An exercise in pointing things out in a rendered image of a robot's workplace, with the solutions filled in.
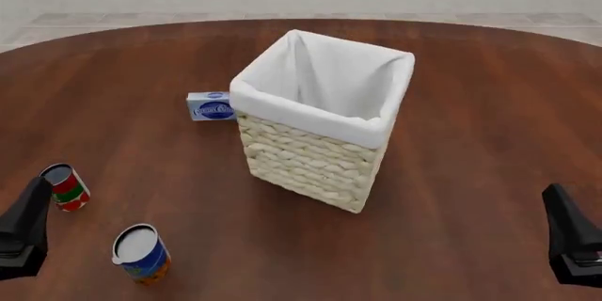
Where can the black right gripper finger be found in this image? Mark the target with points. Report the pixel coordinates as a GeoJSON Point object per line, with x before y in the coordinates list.
{"type": "Point", "coordinates": [569, 216]}

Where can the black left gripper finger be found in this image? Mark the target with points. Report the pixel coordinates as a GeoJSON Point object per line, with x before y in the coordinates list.
{"type": "Point", "coordinates": [29, 209]}

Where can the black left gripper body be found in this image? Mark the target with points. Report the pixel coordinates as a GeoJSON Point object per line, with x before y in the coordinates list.
{"type": "Point", "coordinates": [21, 258]}

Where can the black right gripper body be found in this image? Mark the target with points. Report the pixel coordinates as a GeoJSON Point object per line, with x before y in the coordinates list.
{"type": "Point", "coordinates": [581, 269]}

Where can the red and green tomato tin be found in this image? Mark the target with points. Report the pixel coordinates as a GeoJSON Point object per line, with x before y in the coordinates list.
{"type": "Point", "coordinates": [73, 191]}

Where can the woven basket with white liner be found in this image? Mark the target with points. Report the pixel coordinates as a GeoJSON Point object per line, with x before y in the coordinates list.
{"type": "Point", "coordinates": [310, 146]}

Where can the blue and orange tin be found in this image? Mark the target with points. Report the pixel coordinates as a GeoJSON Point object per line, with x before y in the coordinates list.
{"type": "Point", "coordinates": [143, 258]}

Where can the pale blue printed food box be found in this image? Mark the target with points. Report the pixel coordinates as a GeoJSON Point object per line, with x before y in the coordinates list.
{"type": "Point", "coordinates": [210, 108]}

